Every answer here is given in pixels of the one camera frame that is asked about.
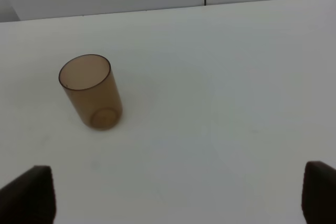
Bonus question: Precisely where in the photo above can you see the translucent pink-brown plastic cup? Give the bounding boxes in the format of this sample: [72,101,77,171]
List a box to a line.
[58,54,123,130]

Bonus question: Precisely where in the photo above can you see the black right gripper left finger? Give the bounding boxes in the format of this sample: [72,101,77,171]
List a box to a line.
[1,166,57,223]

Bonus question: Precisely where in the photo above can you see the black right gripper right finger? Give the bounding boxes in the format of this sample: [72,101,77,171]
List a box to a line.
[301,161,335,224]

